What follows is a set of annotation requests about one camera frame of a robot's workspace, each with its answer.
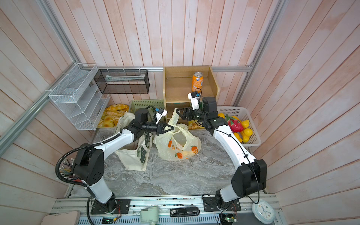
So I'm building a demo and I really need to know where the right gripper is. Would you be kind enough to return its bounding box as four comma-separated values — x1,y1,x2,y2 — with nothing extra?
177,106,208,124

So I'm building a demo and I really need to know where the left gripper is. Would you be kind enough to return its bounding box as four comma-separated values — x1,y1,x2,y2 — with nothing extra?
142,119,174,136

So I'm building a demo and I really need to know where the yellow plastic grocery bag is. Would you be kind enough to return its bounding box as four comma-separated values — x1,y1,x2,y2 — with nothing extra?
153,112,202,161

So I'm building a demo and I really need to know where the cream canvas tote bag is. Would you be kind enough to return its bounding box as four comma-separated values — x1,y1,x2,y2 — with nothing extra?
114,112,154,172

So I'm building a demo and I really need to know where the red dragon fruit toy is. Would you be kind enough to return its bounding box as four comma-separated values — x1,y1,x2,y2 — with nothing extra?
227,117,244,133

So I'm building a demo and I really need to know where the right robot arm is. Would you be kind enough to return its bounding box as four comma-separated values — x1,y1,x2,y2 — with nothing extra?
175,97,267,210

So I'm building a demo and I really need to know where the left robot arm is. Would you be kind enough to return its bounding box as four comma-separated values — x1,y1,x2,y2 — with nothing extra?
55,108,174,214

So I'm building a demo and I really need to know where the yellow snack bag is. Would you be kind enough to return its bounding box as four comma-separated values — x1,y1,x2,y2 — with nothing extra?
188,120,204,130

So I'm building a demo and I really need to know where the orange soda can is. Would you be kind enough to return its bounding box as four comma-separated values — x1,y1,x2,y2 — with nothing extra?
191,72,203,92

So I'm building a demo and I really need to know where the wooden shelf unit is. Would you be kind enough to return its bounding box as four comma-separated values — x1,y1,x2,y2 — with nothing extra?
163,66,220,122

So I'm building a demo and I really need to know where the green plastic basket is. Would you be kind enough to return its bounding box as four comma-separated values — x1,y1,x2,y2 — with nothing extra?
129,99,165,113

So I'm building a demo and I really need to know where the pile of bread buns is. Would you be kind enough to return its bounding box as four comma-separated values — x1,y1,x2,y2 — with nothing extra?
97,104,129,128

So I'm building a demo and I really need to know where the yellow lemon toy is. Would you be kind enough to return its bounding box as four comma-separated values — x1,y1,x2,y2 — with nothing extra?
243,128,253,137

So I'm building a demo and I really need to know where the white fruit basket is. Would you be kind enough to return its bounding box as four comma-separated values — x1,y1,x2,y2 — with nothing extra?
217,106,261,148

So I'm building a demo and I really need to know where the black barcode scanner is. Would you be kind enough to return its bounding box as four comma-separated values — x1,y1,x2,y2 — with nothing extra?
170,206,200,218

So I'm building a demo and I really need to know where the white adapter box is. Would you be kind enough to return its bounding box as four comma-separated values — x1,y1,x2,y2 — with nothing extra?
140,206,159,225

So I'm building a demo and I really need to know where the white round clock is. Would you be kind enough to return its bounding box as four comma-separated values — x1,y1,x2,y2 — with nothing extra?
252,199,276,225

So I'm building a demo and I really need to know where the black mesh wall basket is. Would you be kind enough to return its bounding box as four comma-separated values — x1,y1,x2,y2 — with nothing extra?
94,68,150,94

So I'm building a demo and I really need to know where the white wire rack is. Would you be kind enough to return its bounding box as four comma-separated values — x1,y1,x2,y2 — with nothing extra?
49,63,110,131

